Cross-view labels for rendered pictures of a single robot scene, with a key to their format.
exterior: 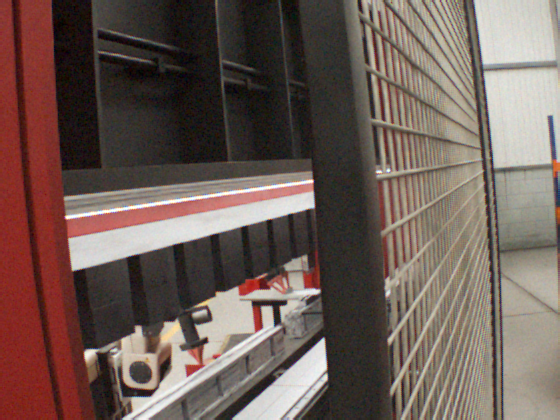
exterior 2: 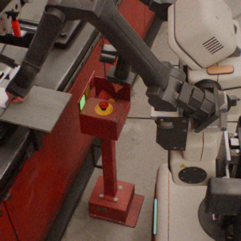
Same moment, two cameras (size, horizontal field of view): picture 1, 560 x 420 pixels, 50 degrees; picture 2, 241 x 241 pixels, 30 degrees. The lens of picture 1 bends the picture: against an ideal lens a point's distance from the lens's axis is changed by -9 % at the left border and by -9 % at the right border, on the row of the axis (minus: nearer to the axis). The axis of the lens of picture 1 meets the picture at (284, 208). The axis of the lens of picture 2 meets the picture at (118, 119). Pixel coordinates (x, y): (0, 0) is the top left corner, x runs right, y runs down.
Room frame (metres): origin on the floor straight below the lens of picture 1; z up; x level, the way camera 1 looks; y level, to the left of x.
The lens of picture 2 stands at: (3.71, 0.37, 2.08)
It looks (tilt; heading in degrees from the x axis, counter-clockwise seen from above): 47 degrees down; 180
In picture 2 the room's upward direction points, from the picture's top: 2 degrees counter-clockwise
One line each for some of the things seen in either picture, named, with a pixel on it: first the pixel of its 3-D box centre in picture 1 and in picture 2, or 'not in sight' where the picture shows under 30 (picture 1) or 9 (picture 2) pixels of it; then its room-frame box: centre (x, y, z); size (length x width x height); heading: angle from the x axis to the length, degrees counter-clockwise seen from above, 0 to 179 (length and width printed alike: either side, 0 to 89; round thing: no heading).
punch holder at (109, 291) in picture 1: (96, 301); not in sight; (1.26, 0.41, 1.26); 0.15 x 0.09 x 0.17; 160
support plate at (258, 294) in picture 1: (277, 294); (26, 104); (2.60, 0.06, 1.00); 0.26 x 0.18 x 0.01; 70
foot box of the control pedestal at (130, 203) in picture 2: not in sight; (117, 200); (2.39, 0.35, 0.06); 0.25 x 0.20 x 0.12; 71
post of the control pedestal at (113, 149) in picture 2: not in sight; (108, 160); (2.38, 0.32, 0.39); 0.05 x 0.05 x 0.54; 71
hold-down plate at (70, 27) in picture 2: not in sight; (73, 25); (2.01, 0.19, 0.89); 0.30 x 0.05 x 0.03; 160
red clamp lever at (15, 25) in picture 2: not in sight; (13, 23); (2.43, 0.04, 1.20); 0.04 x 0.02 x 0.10; 70
